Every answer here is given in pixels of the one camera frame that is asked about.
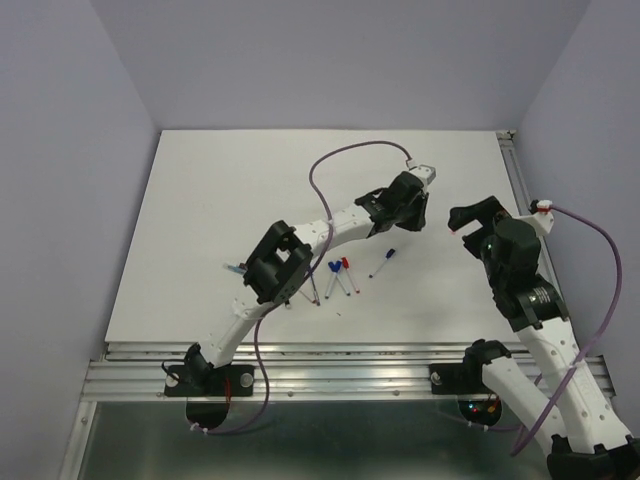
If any aluminium rail frame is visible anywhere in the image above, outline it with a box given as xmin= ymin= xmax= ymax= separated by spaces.
xmin=59 ymin=130 xmax=626 ymax=480

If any blue capped whiteboard marker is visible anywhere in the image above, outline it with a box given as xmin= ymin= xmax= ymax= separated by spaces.
xmin=368 ymin=248 xmax=396 ymax=278
xmin=324 ymin=260 xmax=351 ymax=299

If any red capped whiteboard marker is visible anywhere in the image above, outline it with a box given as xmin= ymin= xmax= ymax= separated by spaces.
xmin=341 ymin=257 xmax=361 ymax=294

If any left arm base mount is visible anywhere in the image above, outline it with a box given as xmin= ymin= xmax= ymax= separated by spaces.
xmin=164 ymin=364 xmax=255 ymax=398

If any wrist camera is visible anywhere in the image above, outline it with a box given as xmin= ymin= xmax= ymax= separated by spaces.
xmin=408 ymin=162 xmax=436 ymax=187
xmin=518 ymin=200 xmax=554 ymax=237

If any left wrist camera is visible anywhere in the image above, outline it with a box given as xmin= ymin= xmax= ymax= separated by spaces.
xmin=408 ymin=162 xmax=436 ymax=187

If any light blue highlighter pen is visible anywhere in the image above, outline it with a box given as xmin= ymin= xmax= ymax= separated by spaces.
xmin=223 ymin=263 xmax=247 ymax=275

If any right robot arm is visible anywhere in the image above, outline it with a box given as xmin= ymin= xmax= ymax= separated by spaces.
xmin=448 ymin=196 xmax=639 ymax=479

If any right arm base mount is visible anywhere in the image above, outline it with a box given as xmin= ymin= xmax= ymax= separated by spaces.
xmin=429 ymin=363 xmax=471 ymax=395

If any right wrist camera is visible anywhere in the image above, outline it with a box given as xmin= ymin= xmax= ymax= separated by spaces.
xmin=518 ymin=200 xmax=554 ymax=237

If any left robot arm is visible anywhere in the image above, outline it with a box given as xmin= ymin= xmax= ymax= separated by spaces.
xmin=162 ymin=165 xmax=436 ymax=399

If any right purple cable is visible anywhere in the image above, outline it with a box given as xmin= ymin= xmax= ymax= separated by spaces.
xmin=509 ymin=204 xmax=624 ymax=457

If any blue ballpoint pen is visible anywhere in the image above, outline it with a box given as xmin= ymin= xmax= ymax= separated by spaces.
xmin=308 ymin=269 xmax=321 ymax=307

